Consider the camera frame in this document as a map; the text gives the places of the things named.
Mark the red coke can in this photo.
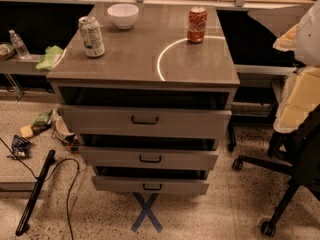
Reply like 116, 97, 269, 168
187, 7, 207, 43

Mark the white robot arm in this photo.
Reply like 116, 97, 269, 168
273, 0, 320, 133

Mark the white green 7up can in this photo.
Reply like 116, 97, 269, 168
78, 16, 105, 58

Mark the grey drawer cabinet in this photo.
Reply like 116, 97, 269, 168
47, 4, 239, 182

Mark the blue tape cross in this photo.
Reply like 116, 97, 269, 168
131, 193, 163, 233

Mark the white bowl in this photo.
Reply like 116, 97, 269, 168
107, 4, 139, 30

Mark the green snack bag on floor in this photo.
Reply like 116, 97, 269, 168
31, 109, 54, 135

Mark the yellow sponge on floor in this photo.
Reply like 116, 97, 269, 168
20, 125, 34, 138

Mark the black bar on floor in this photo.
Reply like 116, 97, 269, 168
15, 150, 55, 236

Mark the black office chair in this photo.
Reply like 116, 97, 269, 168
232, 105, 320, 237

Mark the blue snack bag on floor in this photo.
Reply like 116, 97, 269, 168
8, 135, 31, 159

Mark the clear plastic water bottle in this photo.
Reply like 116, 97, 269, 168
9, 30, 30, 59

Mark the bowl on left shelf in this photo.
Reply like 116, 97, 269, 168
0, 43, 15, 61

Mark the top drawer with handle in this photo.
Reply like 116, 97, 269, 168
59, 105, 231, 139

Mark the drawer with handle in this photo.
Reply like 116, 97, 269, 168
92, 176, 209, 195
59, 105, 231, 139
79, 146, 218, 170

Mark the middle drawer with handle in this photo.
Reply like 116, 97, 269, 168
79, 146, 218, 170

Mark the bottom drawer with handle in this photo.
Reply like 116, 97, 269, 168
92, 176, 209, 195

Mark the black cable on floor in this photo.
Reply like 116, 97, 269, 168
0, 137, 81, 240

